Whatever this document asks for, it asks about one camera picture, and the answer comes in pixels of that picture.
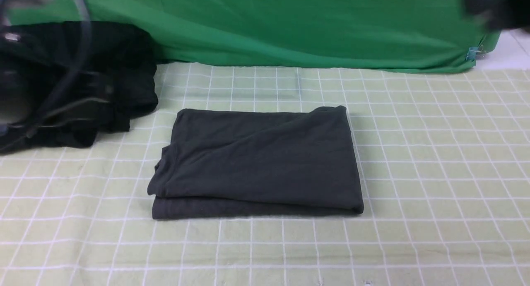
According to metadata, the green backdrop cloth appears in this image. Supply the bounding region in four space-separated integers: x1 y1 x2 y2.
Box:
1 0 499 73

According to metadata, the dark gray long-sleeve shirt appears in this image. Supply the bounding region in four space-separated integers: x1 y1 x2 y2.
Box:
147 106 365 220

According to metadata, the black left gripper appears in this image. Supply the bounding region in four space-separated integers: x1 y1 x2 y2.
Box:
1 25 112 150

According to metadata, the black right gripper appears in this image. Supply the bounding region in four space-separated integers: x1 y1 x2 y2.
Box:
461 0 530 32

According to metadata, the light green checkered tablecloth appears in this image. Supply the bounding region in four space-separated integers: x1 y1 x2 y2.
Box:
1 63 530 286

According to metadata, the pile of black clothes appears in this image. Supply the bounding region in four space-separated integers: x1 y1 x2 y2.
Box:
1 21 159 155

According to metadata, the blue binder clip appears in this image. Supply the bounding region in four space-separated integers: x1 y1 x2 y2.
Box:
465 45 488 61

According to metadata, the gray cable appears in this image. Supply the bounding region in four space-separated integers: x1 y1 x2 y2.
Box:
0 0 92 133

